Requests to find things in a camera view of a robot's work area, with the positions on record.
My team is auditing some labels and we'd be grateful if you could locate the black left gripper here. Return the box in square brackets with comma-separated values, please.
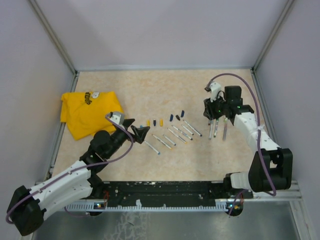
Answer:
[105, 118, 150, 158]

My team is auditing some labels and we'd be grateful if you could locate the navy capped white marker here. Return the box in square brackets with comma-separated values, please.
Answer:
[183, 120, 203, 137]

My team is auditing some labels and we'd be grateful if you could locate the blue eraser-cap white marker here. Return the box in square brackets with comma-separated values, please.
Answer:
[163, 134, 177, 146]

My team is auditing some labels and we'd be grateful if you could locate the navy marker cap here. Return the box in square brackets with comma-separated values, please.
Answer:
[180, 110, 185, 118]

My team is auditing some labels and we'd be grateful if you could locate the black eraser-cap white marker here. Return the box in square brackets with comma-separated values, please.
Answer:
[181, 124, 194, 136]

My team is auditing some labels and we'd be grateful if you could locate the dark blue capped marker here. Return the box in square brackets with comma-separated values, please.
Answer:
[171, 125, 193, 141]

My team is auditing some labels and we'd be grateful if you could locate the yellow capped clear pen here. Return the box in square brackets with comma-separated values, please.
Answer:
[167, 128, 187, 144]

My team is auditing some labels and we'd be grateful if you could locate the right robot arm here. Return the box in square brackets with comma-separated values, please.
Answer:
[203, 82, 293, 198]

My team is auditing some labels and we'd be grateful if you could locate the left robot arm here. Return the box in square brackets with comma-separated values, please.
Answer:
[5, 117, 150, 236]

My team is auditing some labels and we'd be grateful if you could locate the dark green capped marker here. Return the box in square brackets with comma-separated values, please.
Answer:
[213, 118, 219, 138]

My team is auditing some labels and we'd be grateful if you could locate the orange capped white marker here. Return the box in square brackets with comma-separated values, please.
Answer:
[208, 119, 214, 140]

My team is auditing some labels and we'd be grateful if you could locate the purple grey marker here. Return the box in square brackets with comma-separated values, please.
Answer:
[222, 122, 228, 141]

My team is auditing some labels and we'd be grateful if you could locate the yellow t-shirt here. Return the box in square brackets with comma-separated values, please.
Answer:
[60, 91, 124, 141]

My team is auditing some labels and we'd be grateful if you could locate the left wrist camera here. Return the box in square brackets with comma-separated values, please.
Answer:
[109, 111, 125, 126]

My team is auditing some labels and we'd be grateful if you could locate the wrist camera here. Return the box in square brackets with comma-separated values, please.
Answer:
[109, 111, 125, 126]
[205, 81, 222, 102]

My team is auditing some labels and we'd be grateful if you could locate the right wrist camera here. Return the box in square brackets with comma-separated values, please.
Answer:
[205, 81, 222, 102]

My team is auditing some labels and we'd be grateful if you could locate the right corner aluminium post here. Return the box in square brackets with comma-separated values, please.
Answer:
[252, 0, 295, 73]

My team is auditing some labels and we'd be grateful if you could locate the corner aluminium post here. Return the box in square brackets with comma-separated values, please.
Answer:
[252, 0, 295, 73]
[27, 0, 78, 75]

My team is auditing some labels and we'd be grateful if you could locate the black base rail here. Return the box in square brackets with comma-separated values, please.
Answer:
[85, 181, 242, 208]

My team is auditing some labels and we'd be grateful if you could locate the white cable duct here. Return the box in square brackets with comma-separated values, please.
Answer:
[64, 201, 236, 212]

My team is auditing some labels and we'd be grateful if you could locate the left corner aluminium post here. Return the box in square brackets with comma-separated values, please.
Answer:
[27, 0, 78, 75]

